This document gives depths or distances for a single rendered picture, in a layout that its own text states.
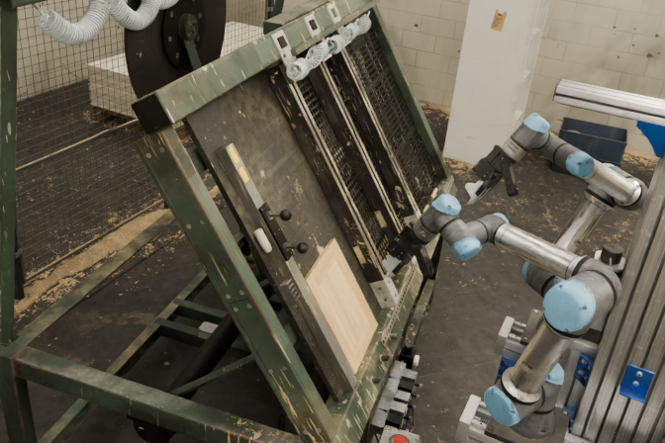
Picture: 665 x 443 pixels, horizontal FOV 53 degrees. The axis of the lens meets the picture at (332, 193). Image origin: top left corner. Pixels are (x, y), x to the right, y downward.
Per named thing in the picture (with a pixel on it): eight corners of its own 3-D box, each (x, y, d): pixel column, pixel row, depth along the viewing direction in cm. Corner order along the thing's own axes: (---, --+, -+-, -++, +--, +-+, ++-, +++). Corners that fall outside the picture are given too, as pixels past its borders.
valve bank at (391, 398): (399, 475, 241) (408, 427, 230) (361, 462, 244) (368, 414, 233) (427, 385, 284) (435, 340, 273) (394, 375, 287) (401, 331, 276)
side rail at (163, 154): (304, 446, 214) (332, 442, 209) (132, 143, 186) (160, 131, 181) (310, 432, 219) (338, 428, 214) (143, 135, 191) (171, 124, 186)
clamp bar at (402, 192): (412, 241, 327) (457, 228, 316) (307, 16, 296) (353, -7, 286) (416, 231, 335) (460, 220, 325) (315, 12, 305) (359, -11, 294)
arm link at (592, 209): (536, 297, 242) (628, 172, 230) (512, 275, 254) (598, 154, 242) (556, 305, 249) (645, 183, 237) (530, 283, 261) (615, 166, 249)
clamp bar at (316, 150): (380, 310, 275) (432, 299, 264) (248, 45, 244) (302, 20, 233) (386, 298, 283) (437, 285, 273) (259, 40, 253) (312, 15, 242)
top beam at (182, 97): (146, 136, 183) (173, 125, 178) (128, 104, 180) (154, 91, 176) (367, 3, 371) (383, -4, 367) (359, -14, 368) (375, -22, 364)
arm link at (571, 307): (534, 416, 196) (625, 291, 163) (503, 438, 187) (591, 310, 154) (506, 386, 202) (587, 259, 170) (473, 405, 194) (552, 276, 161)
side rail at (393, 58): (430, 184, 395) (447, 178, 390) (353, 10, 367) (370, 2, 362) (433, 178, 402) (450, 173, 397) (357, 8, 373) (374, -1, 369)
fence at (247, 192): (343, 392, 233) (353, 390, 231) (215, 151, 208) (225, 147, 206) (347, 382, 237) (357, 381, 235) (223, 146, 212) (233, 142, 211)
